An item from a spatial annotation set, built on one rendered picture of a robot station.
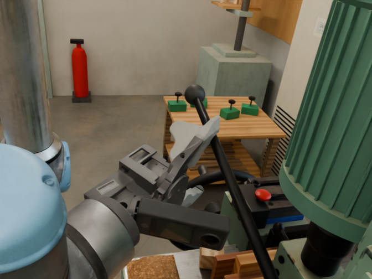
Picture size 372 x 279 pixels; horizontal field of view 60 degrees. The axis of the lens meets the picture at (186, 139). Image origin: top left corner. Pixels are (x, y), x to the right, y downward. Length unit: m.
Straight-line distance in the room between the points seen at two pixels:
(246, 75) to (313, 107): 2.36
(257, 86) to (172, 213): 2.46
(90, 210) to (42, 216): 0.15
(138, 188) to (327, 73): 0.26
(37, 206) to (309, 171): 0.27
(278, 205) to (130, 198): 0.33
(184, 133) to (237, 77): 2.24
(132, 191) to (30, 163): 0.21
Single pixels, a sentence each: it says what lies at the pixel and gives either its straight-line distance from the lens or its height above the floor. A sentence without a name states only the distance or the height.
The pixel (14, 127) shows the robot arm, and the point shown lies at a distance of 0.84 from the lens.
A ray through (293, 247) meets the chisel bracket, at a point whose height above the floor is 1.03.
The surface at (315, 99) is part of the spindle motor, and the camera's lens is 0.36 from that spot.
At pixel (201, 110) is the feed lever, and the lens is 0.50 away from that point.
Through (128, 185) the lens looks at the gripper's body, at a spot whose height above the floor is 1.13.
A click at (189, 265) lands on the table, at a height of 0.90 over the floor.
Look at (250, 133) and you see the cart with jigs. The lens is 1.92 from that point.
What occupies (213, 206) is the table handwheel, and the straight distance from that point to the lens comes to 0.86.
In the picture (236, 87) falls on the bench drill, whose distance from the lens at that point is 2.71.
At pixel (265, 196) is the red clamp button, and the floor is 1.02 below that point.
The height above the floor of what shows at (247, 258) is 0.97.
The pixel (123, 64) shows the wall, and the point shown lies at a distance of 3.47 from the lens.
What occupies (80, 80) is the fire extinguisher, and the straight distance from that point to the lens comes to 3.33.
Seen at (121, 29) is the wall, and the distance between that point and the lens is 3.37.
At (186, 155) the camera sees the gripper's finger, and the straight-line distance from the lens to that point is 0.41.
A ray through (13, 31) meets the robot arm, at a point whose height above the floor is 1.24.
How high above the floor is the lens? 1.40
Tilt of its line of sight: 30 degrees down
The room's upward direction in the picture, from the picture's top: 7 degrees clockwise
